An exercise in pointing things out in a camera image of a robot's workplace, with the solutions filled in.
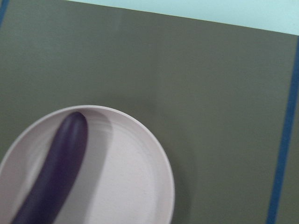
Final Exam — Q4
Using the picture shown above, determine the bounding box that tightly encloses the pink plate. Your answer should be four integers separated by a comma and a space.
0, 105, 175, 224

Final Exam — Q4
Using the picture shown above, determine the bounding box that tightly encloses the purple eggplant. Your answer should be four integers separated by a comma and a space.
11, 112, 88, 224

